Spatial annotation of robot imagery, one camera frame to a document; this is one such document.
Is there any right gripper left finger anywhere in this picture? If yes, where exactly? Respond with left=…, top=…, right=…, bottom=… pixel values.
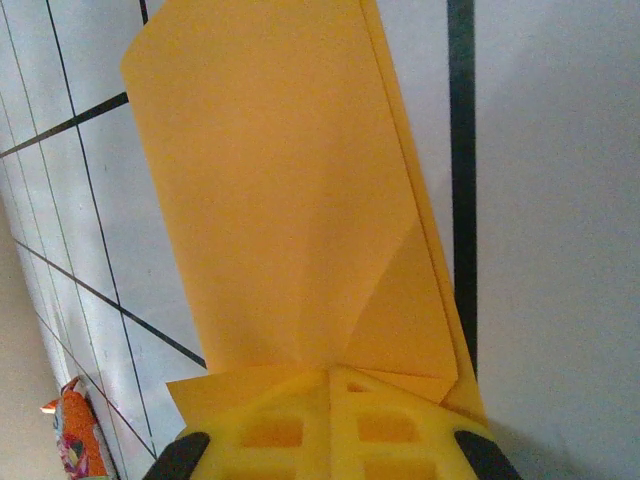
left=147, top=367, right=331, bottom=480

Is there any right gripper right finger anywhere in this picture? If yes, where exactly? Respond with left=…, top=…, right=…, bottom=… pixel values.
left=329, top=366, right=522, bottom=480

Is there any orange square cloth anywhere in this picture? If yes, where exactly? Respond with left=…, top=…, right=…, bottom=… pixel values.
left=119, top=0, right=489, bottom=436

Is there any colourful snack packet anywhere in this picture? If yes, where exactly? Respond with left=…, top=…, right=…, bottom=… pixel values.
left=39, top=375, right=110, bottom=480

